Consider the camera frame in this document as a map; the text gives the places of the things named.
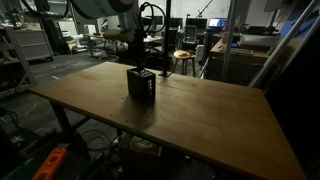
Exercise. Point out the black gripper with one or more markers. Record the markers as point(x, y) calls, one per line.
point(137, 48)

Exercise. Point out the black mesh box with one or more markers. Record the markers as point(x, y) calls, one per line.
point(141, 85)

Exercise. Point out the cardboard box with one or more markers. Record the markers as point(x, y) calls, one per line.
point(140, 156)

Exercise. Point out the white rectangular box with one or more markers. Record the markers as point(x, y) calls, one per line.
point(260, 40)

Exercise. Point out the black vertical pole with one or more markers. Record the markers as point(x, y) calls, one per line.
point(166, 40)

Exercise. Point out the round wooden stool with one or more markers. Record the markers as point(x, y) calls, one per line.
point(183, 54)

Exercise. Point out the grey mesh office chair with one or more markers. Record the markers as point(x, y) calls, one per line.
point(190, 35)

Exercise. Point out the black unlit monitor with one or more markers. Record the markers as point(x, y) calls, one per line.
point(196, 23)

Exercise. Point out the lit computer monitor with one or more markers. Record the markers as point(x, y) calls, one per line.
point(217, 22)

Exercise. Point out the silver aluminium bar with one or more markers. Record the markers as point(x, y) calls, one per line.
point(230, 40)
point(283, 43)

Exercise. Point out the wooden workbench with drawers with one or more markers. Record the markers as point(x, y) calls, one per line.
point(240, 63)

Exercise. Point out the computer keyboard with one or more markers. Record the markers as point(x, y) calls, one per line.
point(241, 51)

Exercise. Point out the grey drawer cabinet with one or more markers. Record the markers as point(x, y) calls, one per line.
point(33, 45)

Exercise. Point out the large orange plastic tool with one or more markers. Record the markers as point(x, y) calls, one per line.
point(50, 163)

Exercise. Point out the black metal table frame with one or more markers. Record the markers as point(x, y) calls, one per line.
point(61, 120)

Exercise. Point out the metal shelf frame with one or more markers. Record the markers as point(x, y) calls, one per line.
point(20, 66)

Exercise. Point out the blue wall panel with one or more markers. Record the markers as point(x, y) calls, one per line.
point(300, 20)

